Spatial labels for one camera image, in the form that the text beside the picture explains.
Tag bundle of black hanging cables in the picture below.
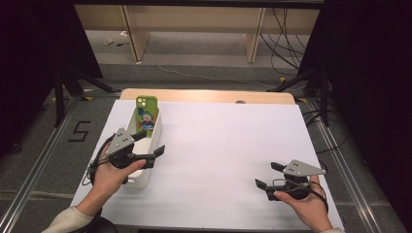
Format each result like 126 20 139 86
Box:
259 8 307 78

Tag black metal stand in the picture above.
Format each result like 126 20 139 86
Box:
266 66 332 128
51 66 122 128

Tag white table sheet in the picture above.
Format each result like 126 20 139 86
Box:
71 99 345 231

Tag person's right hand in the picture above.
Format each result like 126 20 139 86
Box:
273 175 330 228

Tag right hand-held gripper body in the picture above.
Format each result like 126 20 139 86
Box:
265 159 327 202

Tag person's left hand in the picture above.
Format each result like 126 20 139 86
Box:
90 144 148 199

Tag left hand-held gripper cable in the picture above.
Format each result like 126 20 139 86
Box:
81 134 117 187

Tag aluminium floor rail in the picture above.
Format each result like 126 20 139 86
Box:
306 97 384 233
0 96 81 233

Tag wooden shelf unit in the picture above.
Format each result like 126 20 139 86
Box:
73 3 322 64

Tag green cartoon phone case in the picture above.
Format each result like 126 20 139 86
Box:
135 95 159 139

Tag hand-held gripper cable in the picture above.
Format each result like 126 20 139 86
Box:
81 134 117 187
271 179 329 214

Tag black floor cables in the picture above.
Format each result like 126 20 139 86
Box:
301 108 350 176

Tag right hand-held gripper cable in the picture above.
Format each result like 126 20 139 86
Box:
271 179 329 214

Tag dark round object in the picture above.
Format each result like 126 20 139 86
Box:
72 208 120 233

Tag dark curtain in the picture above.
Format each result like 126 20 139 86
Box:
296 0 412 225
0 0 104 157

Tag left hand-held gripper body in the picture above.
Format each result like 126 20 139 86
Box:
105 127 155 170

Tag white plastic bin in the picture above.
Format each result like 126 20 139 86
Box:
124 105 163 189

